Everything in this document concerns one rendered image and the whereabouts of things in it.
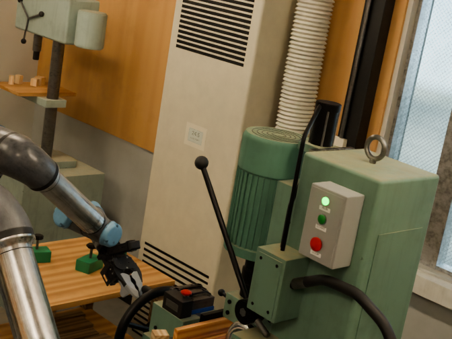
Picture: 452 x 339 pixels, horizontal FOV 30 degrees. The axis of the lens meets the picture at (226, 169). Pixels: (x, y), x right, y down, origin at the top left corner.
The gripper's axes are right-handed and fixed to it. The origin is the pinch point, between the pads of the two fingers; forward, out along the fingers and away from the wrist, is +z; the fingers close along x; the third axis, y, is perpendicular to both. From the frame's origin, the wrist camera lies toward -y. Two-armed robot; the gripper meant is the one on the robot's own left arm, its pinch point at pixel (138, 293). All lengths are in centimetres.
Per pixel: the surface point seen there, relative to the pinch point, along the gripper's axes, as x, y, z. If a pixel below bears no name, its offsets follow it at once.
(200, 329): 6.1, -22.1, 26.6
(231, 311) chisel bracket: 0.7, -29.6, 27.1
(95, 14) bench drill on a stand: -77, 23, -165
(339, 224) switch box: 15, -82, 41
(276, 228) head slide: 5, -60, 24
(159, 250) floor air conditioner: -94, 82, -69
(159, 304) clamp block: 6.2, -12.6, 11.8
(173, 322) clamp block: 6.7, -14.6, 19.2
